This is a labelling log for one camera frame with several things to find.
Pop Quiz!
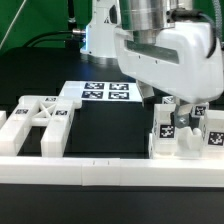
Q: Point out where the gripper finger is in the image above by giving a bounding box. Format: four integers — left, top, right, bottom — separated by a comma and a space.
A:
171, 99, 193, 128
136, 80, 155, 107

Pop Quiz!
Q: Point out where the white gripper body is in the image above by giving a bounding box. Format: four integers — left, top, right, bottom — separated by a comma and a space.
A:
114, 22, 224, 104

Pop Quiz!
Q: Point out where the white chair seat part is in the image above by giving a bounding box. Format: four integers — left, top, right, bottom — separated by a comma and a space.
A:
148, 124, 224, 160

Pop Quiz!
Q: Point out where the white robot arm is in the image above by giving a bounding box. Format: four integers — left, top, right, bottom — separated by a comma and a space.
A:
80, 0, 224, 128

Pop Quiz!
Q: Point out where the white front fence bar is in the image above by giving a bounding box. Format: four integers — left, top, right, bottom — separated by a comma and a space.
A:
0, 157, 224, 188

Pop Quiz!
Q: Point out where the white fence bar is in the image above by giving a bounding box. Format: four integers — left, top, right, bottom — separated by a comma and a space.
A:
0, 157, 224, 188
0, 111, 6, 129

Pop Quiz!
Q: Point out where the white left fence bar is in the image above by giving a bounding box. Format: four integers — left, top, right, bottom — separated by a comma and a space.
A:
0, 111, 6, 129

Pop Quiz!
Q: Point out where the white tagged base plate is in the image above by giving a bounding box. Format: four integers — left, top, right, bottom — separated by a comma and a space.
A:
60, 81, 141, 102

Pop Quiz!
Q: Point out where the black cable with connector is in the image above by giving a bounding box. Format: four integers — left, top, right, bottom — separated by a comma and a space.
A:
22, 29, 87, 48

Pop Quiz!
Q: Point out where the white chair back frame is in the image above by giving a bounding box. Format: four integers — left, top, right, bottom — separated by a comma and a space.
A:
0, 95, 82, 158

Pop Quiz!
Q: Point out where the black vertical post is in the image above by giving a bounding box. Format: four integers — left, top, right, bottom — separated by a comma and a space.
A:
67, 0, 76, 23

